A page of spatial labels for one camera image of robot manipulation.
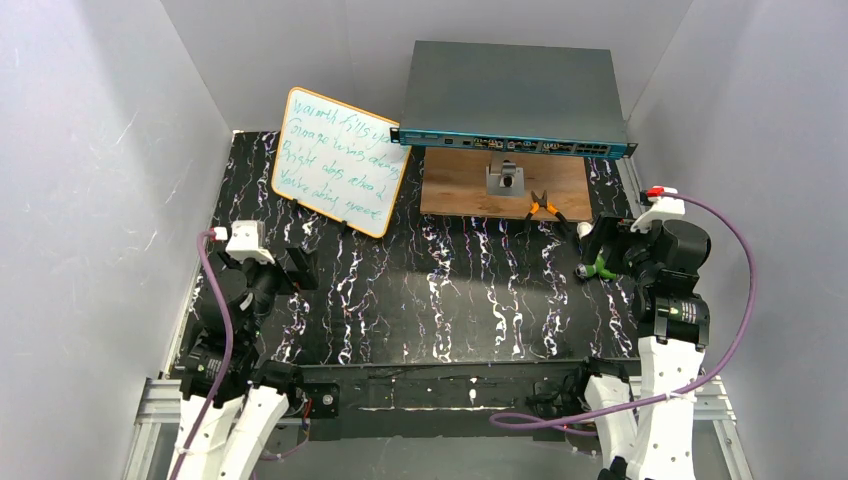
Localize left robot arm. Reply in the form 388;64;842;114
168;247;318;479

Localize brown wooden board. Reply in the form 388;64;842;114
420;148;592;221

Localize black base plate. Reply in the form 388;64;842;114
299;360;582;441

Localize grey metal bracket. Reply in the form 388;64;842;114
486;160;525;198

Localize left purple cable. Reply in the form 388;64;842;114
168;228;293;480

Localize aluminium frame rail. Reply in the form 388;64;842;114
123;378;753;479

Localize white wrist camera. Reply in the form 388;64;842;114
225;220;275;265
630;186;685;234

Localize yellow framed whiteboard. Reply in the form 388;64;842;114
271;87;411;238

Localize orange handled pliers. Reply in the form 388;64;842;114
524;190;571;234

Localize black marble pattern mat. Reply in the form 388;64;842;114
213;131;637;365

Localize teal network switch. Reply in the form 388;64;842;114
390;40;637;160

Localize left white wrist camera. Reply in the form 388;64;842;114
225;220;275;265

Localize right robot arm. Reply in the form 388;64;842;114
577;214;711;479

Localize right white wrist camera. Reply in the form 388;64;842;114
630;186;685;234

